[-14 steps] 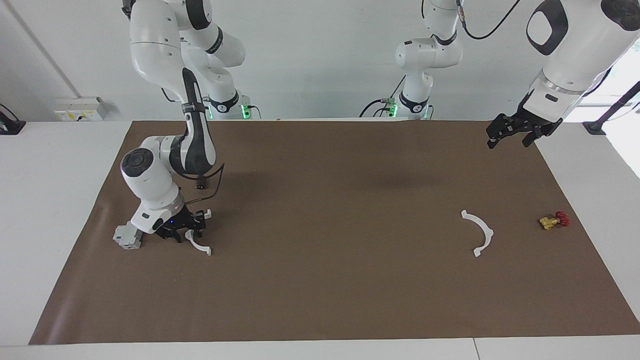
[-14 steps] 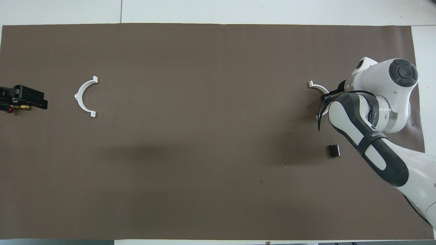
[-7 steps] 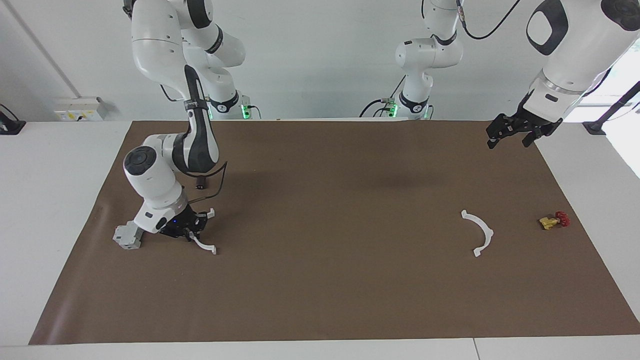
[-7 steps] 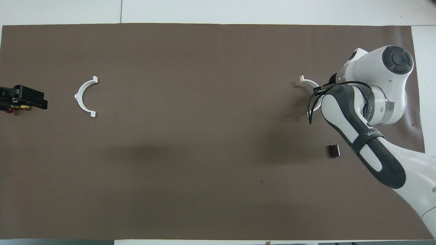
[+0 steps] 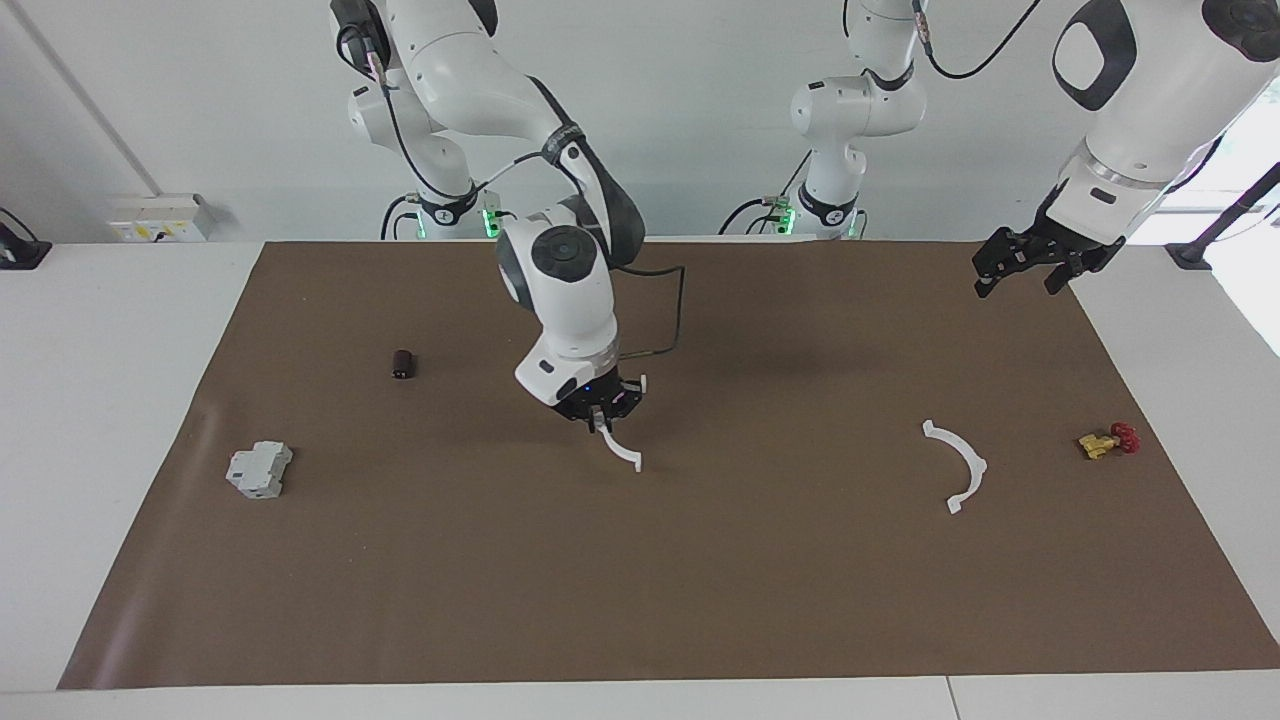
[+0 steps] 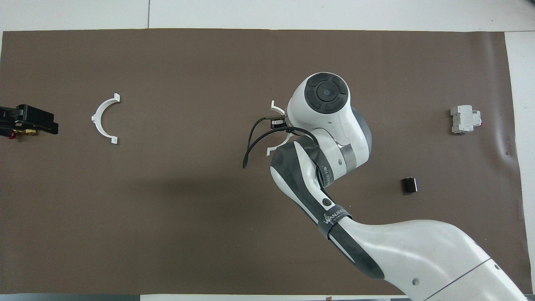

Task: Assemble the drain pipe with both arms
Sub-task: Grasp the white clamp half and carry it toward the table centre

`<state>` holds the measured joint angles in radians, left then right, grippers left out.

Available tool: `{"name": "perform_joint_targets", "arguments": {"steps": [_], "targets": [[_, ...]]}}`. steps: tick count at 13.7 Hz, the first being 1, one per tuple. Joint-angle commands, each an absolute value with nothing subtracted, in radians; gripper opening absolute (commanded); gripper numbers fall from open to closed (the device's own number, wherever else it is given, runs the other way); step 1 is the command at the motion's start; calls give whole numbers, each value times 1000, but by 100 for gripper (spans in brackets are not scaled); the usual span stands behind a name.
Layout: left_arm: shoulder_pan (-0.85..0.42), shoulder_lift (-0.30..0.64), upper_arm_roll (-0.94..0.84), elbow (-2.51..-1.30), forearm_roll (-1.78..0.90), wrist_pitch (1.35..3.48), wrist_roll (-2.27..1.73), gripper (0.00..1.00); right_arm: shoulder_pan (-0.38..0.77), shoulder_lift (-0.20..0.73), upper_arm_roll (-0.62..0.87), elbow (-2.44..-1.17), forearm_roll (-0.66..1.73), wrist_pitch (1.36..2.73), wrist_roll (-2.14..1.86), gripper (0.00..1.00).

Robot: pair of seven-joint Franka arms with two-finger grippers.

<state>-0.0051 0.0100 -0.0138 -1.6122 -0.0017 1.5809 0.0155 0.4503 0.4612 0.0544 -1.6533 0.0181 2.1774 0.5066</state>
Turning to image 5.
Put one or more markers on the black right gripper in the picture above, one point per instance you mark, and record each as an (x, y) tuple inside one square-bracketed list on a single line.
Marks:
[(610, 392)]

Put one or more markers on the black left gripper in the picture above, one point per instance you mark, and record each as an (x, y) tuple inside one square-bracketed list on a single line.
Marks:
[(1060, 248)]

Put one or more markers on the white half pipe clamp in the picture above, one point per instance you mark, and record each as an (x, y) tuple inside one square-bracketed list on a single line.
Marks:
[(972, 462), (625, 452)]

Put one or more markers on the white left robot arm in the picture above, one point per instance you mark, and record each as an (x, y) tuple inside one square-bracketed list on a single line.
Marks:
[(1150, 90)]

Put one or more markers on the brown table mat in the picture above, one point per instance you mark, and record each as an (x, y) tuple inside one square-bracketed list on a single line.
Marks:
[(700, 580)]

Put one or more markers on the dark brown small cylinder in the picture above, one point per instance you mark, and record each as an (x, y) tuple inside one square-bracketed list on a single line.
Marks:
[(403, 365)]

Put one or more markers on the black stand with pole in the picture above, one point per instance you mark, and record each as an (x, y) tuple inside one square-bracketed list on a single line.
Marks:
[(1225, 215)]

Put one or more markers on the grey circuit breaker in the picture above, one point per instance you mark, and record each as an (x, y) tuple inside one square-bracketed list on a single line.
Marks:
[(258, 472)]

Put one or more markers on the white wall socket box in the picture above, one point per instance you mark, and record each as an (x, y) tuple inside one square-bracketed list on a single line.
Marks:
[(160, 218)]

